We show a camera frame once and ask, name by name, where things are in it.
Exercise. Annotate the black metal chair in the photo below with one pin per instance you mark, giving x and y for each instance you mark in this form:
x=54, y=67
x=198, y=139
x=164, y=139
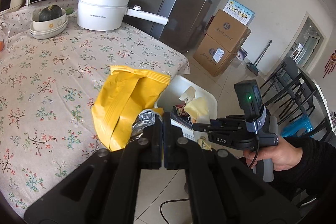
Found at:
x=290, y=69

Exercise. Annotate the glass door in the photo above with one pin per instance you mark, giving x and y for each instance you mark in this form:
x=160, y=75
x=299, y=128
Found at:
x=307, y=40

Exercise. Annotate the red dream catcher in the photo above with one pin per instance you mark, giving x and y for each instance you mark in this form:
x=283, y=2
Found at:
x=331, y=61

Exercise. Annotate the broom with dustpan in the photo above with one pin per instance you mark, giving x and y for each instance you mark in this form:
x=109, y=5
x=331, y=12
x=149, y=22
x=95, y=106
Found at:
x=253, y=67

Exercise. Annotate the dark dining table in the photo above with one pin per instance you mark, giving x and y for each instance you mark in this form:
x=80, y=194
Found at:
x=328, y=108

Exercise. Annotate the small green utensil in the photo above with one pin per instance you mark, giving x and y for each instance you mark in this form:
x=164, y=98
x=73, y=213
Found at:
x=69, y=11

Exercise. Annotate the white oval dish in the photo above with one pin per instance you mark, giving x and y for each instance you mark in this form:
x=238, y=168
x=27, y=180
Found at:
x=47, y=33

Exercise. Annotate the person's right forearm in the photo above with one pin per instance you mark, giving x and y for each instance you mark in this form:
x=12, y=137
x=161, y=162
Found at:
x=315, y=166

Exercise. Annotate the dark green pumpkin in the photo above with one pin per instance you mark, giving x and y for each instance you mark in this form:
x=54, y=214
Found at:
x=50, y=13

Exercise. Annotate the small orange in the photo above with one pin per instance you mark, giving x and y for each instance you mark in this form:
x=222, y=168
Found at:
x=1, y=46

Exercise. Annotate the person's right hand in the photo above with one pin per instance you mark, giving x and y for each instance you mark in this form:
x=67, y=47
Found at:
x=286, y=153

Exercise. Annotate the blue and white printed box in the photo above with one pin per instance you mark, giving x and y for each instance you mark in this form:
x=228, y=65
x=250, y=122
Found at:
x=239, y=11

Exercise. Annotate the pale yellow paper packet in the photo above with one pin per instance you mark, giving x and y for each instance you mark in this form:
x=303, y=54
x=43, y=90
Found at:
x=189, y=94
x=198, y=108

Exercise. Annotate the floral tablecloth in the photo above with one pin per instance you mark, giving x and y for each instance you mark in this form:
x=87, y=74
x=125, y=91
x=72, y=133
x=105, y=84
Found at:
x=52, y=69

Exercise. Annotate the red drink can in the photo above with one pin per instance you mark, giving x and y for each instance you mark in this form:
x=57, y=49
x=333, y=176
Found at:
x=181, y=111

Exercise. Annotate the grey refrigerator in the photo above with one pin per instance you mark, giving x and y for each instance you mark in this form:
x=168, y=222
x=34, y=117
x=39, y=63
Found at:
x=183, y=3

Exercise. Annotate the small blue box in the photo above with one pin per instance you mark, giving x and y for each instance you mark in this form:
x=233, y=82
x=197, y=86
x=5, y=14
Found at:
x=241, y=54

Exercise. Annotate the black dining chairs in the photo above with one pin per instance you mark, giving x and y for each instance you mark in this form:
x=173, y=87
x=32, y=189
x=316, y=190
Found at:
x=302, y=92

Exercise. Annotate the white plastic bin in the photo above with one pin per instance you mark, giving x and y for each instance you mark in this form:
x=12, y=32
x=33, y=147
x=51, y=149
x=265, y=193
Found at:
x=183, y=82

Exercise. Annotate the glass jar with wooden lid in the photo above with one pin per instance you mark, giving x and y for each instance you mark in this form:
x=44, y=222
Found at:
x=4, y=32

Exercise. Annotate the cardboard box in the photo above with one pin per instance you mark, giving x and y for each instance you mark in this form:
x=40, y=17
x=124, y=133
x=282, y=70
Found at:
x=212, y=58
x=228, y=32

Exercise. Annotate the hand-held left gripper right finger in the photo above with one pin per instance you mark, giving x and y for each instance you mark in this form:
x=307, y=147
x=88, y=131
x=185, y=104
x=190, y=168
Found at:
x=172, y=145

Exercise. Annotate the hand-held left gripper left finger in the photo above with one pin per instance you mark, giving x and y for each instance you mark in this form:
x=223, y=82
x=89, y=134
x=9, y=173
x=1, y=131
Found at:
x=155, y=145

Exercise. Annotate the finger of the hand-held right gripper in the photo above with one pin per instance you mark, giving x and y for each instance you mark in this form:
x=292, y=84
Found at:
x=231, y=120
x=204, y=127

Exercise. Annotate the blue plastic stool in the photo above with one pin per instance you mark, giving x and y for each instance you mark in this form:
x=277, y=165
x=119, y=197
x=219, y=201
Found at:
x=299, y=125

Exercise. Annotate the dark blue printed packet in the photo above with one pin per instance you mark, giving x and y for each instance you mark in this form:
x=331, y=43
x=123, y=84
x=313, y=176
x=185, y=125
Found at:
x=183, y=123

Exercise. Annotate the yellow snack bag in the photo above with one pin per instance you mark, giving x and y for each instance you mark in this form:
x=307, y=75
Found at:
x=123, y=108

